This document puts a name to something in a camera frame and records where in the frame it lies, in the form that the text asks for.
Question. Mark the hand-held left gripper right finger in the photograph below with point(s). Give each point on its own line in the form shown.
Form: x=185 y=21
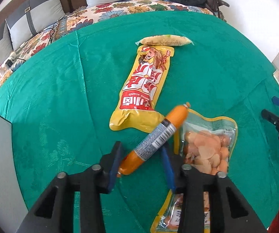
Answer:
x=168 y=172

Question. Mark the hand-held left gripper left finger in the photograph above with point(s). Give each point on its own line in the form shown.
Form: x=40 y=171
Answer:
x=114 y=172

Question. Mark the orange sausage stick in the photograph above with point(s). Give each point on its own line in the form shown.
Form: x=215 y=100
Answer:
x=158 y=131

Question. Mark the clear yellow-edged sausage pack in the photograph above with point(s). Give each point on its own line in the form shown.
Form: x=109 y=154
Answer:
x=207 y=145

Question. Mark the yellow and red snack packet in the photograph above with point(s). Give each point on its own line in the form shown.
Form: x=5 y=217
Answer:
x=144 y=82

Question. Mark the pale yellow snack packet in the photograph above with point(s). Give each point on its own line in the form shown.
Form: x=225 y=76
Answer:
x=165 y=40

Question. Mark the brown bag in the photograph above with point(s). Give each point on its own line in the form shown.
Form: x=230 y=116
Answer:
x=217 y=3

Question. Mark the white power strip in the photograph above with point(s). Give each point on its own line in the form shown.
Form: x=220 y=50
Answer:
x=9 y=62

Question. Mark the floral bedsheet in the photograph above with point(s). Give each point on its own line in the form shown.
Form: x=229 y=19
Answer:
x=129 y=7

